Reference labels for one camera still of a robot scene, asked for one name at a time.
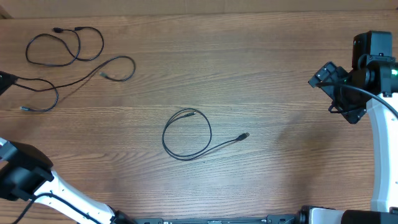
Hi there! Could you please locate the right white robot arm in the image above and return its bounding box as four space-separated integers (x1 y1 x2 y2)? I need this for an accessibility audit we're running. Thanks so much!
286 30 397 223

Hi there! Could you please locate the black USB cable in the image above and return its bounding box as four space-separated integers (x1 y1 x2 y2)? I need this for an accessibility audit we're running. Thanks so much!
161 108 251 162
12 55 137 113
25 26 105 68

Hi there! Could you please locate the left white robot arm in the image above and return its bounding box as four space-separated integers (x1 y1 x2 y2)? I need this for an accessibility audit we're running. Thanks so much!
1 138 135 223

